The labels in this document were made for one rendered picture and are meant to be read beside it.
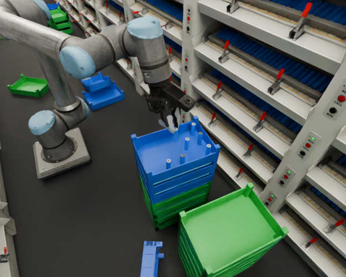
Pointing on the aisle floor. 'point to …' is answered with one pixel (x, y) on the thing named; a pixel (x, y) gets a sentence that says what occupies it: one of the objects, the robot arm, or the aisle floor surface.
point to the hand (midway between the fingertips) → (176, 129)
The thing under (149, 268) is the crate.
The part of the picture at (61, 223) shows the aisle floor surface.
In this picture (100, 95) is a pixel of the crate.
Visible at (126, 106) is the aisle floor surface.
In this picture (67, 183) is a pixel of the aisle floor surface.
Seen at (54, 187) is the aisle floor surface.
